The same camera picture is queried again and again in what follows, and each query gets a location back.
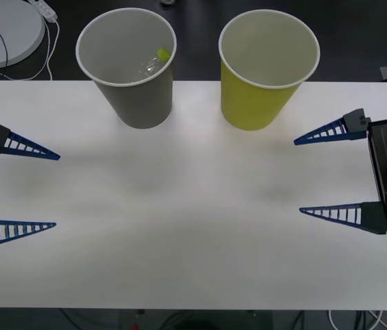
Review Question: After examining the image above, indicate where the white round disc base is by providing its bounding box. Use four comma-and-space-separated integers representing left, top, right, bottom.
0, 0, 47, 69

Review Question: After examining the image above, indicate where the clear bottle with green cap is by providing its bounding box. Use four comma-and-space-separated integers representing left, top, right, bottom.
137, 47, 172, 77

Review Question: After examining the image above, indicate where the white power strip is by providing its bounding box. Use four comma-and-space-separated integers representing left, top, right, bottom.
27, 0, 58, 22

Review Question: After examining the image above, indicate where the white cable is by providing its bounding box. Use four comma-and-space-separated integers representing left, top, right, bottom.
5, 19, 60, 82
328, 309, 386, 330

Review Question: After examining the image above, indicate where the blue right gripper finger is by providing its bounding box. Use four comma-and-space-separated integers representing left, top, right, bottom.
299, 200, 387, 237
294, 108, 372, 146

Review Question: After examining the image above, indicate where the yellow-green plastic bin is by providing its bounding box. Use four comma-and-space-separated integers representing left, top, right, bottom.
218, 9, 320, 131

